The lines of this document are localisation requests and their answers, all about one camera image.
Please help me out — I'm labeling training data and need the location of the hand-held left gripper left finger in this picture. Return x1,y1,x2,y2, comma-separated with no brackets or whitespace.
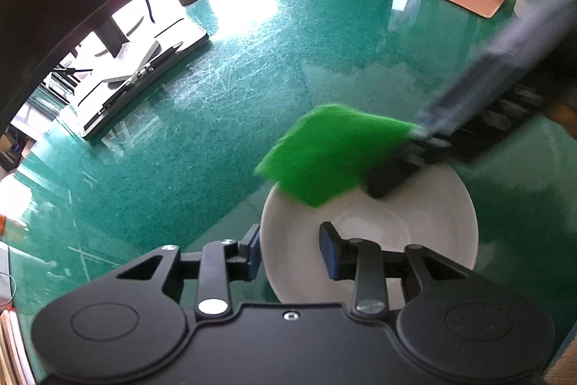
116,225,263,319

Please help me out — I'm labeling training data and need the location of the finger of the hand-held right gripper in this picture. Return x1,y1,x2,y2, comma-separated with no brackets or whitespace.
365,85,547,199
412,24,546,139

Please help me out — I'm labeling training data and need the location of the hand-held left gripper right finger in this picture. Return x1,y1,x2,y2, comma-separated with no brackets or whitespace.
318,222,475,316

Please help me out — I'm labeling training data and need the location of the white plate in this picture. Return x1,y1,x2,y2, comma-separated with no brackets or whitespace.
260,164,479,305

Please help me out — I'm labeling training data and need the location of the green scouring cloth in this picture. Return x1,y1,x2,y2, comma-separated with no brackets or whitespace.
255,104,418,209

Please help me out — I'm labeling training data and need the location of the black pen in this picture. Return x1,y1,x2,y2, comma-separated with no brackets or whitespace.
101,42,185,107

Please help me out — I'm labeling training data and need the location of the stack of books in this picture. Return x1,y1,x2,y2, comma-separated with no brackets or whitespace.
0,308,37,385

